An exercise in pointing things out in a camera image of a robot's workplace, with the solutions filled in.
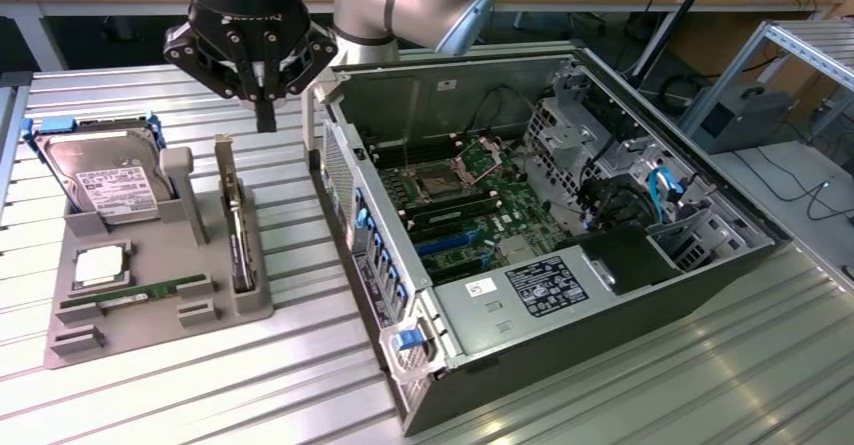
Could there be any silver CPU chip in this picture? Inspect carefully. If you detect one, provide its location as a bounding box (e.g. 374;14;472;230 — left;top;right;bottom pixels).
71;247;131;286

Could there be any blue data wire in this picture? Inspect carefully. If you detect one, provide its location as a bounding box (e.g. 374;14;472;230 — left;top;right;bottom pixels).
644;163;685;226

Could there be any black cable coil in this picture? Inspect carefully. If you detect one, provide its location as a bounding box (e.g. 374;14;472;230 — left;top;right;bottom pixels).
657;72;709;116

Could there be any CPU socket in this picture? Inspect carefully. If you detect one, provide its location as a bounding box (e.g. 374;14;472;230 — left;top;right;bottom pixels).
412;164;468;201

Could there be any metal drive cage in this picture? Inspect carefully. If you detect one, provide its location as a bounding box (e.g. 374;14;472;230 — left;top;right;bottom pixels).
518;59;668;206

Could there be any open black PC case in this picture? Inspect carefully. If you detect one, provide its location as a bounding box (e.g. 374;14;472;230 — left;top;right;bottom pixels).
298;39;796;439

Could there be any open metal socket cover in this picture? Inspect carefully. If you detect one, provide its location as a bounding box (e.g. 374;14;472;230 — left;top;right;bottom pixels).
449;137;509;184

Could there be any aluminium profile frame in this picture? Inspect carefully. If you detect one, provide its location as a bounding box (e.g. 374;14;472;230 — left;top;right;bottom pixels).
676;18;854;141

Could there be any hard disk in blue carrier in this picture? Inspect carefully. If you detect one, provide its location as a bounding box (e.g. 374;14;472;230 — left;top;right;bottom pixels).
21;112;181;226

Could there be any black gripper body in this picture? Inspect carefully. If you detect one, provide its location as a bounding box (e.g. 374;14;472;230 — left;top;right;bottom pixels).
182;0;313;67

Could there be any grey power supply unit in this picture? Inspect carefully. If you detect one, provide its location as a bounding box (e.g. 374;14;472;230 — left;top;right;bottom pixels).
429;244;618;359

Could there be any black plastic fan shroud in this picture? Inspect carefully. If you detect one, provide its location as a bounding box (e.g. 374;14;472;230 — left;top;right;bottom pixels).
556;224;685;296

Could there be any grey plastic parts rack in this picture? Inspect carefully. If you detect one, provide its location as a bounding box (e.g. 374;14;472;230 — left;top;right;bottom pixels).
41;147;274;370

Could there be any graphics card with metal bracket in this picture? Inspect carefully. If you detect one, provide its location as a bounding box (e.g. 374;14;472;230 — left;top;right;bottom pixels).
212;133;258;294

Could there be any green RAM stick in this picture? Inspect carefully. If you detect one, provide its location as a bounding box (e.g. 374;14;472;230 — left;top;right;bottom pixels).
62;274;208;311

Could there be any black tripod pole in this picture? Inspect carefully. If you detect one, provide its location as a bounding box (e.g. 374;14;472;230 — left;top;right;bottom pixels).
629;0;721;79

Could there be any grey box device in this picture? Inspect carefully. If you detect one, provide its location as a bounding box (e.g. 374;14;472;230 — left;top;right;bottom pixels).
685;87;795;156

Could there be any green motherboard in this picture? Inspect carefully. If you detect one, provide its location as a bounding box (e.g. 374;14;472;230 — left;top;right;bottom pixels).
362;134;574;286

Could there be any grey disk bay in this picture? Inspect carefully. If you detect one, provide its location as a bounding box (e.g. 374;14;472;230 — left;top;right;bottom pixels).
645;204;755;272

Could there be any black table cable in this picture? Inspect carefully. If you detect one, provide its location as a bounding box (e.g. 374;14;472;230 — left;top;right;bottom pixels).
732;149;854;222

